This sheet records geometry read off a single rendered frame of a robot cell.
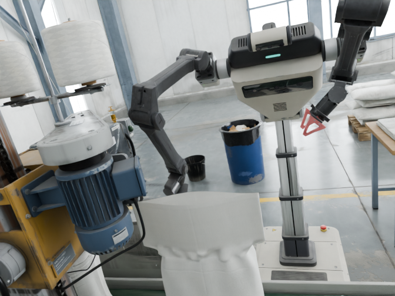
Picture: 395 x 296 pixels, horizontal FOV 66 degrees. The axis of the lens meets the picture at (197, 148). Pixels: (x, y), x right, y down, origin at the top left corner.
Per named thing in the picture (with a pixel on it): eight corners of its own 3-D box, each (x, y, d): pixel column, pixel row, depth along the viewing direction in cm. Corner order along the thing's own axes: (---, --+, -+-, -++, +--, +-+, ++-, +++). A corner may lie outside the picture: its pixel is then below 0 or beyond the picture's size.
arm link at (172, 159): (160, 107, 98) (133, 102, 102) (153, 122, 96) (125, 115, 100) (191, 166, 134) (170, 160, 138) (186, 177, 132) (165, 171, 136)
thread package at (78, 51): (127, 75, 93) (111, 16, 88) (99, 84, 78) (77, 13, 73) (81, 84, 98) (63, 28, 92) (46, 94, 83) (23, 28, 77)
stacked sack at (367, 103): (382, 96, 435) (382, 86, 431) (401, 106, 375) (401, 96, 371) (350, 100, 447) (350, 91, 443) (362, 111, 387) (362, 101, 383)
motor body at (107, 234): (144, 225, 93) (121, 150, 85) (121, 259, 79) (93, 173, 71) (101, 226, 97) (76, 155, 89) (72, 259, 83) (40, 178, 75)
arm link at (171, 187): (187, 162, 131) (170, 158, 134) (175, 181, 124) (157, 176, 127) (190, 181, 139) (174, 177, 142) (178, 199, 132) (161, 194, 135)
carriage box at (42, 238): (113, 221, 111) (86, 141, 101) (52, 293, 80) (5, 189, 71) (57, 223, 118) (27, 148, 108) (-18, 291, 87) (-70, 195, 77)
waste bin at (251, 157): (268, 166, 375) (262, 115, 355) (268, 185, 328) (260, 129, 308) (230, 170, 389) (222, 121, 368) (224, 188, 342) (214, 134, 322)
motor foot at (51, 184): (87, 194, 87) (78, 165, 84) (62, 217, 76) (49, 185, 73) (60, 195, 89) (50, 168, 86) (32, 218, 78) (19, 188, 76)
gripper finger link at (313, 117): (297, 131, 109) (315, 111, 106) (295, 126, 116) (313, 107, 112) (311, 143, 110) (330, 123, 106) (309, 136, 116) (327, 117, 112)
